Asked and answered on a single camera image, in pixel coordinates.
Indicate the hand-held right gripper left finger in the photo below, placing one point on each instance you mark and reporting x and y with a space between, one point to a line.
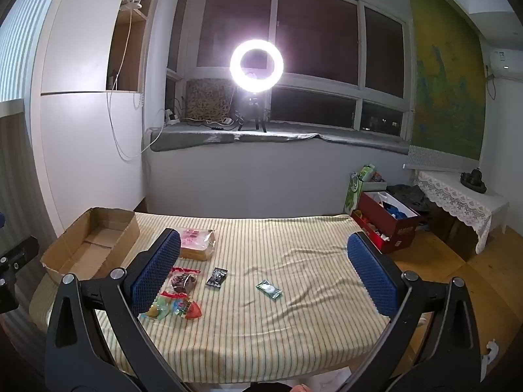
157 271

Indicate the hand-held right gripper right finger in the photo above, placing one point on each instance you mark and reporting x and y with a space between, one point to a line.
374 277

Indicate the red date snack packet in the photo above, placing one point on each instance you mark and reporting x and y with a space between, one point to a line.
184 281

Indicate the colourful jelly snack packet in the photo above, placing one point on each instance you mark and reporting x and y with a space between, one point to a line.
179 307

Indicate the sliced bread packet pink print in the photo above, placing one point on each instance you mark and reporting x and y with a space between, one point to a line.
198 241

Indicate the black candy packet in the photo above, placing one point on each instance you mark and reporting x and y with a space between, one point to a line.
216 277

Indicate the brown cardboard box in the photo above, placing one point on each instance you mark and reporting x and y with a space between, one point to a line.
94 249

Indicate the green candy packet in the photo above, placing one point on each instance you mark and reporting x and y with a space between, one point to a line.
269 290

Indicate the red storage box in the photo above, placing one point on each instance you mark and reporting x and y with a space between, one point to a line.
404 232

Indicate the green paper bag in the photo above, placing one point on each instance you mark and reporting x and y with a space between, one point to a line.
353 196

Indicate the dark cloth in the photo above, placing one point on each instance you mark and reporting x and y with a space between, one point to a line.
408 194

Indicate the lace covered side table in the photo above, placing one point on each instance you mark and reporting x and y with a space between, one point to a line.
461 196

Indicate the yellow striped table cloth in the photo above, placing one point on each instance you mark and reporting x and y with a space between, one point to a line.
265 335

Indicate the dark ship ornament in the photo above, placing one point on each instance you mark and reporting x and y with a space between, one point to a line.
474 181

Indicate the white wardrobe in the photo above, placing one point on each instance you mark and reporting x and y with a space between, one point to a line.
81 130

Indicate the white plastic piece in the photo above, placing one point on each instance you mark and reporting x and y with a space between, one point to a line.
492 351

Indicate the white power strip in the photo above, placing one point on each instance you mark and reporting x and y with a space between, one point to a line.
171 121

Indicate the brown patterned cushion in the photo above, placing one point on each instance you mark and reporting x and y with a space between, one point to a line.
208 98

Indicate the black tripod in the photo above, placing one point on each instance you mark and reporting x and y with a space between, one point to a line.
257 118

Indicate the white air conditioner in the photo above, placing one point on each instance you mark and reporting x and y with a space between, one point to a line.
508 61

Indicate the large white framed window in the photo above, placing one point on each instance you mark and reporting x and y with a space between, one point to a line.
318 28

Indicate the green yellow wall poster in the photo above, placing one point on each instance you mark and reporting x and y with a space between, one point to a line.
445 69

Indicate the wooden wall shelf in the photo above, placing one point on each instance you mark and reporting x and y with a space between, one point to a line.
126 49

